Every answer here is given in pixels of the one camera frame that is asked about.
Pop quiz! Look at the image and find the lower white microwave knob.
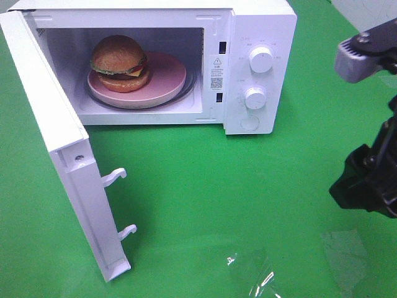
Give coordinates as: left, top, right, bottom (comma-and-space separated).
244, 87, 267, 110

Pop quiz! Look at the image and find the round door release button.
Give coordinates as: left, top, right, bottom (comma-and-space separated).
240, 115, 260, 131

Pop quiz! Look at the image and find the white microwave door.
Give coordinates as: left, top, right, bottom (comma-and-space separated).
1, 11, 136, 281

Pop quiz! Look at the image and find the white microwave knob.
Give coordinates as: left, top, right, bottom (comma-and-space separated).
244, 87, 267, 110
249, 45, 274, 73

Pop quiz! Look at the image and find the white microwave oven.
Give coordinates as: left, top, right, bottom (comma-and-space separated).
5, 1, 297, 135

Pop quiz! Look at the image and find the upper white microwave knob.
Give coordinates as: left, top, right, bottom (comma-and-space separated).
249, 45, 274, 73

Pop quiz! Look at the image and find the pink round plate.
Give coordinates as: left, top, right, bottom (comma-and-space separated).
87, 52, 187, 109

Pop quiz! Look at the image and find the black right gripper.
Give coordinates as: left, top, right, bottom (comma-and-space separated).
329, 97, 396, 217

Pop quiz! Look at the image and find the clear tape patch right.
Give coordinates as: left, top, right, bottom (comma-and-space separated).
320, 227, 369, 297

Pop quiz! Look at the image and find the burger with lettuce and cheese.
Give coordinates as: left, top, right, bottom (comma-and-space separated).
90, 35, 149, 93

